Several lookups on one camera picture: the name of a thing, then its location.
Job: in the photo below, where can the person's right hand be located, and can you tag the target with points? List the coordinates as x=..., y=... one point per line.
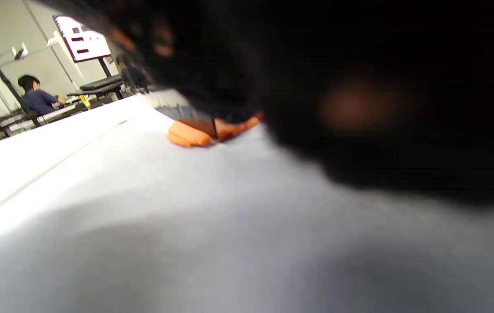
x=360, y=65

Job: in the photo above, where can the orange plasticine disc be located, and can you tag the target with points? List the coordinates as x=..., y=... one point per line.
x=186, y=137

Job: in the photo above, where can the small yellow item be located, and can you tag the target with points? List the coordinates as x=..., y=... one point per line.
x=85, y=101

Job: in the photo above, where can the pile of orange plasticine granules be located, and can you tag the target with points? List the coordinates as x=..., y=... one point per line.
x=234, y=128

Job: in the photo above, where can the black monitor stand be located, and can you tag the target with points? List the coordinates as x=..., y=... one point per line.
x=107, y=68

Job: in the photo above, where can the blue grey cutting board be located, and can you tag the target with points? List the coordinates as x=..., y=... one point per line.
x=229, y=239

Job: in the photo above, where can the small white mounted device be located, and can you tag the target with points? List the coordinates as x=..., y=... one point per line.
x=19, y=52

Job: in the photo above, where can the large white screen monitor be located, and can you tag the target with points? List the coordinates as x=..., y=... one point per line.
x=86, y=43

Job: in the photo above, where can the black keyboard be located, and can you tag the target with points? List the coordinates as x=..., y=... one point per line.
x=101, y=82

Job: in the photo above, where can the black kitchen knife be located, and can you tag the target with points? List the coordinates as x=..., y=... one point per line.
x=177, y=108

